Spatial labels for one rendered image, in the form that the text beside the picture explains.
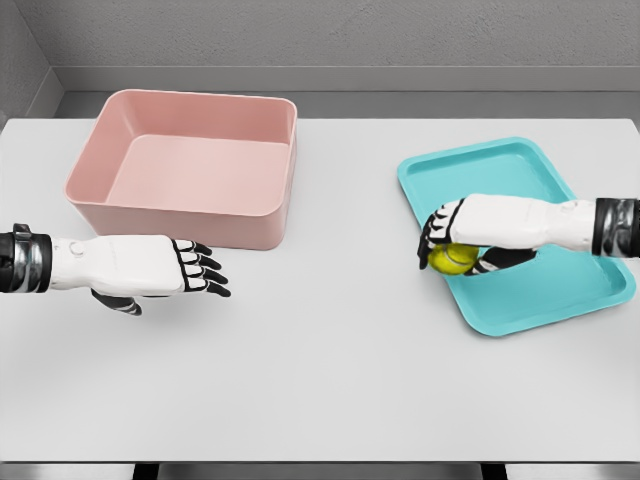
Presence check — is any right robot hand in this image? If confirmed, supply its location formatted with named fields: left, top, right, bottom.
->
left=417, top=194, right=540, bottom=277

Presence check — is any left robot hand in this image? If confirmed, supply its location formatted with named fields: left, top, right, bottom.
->
left=90, top=235, right=233, bottom=317

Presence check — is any blue tray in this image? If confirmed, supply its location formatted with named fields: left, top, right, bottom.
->
left=396, top=136, right=637, bottom=338

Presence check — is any pink basket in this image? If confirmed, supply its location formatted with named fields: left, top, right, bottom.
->
left=63, top=88, right=299, bottom=252

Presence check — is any yellow tennis ball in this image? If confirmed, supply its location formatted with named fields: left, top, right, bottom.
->
left=427, top=242, right=478, bottom=277

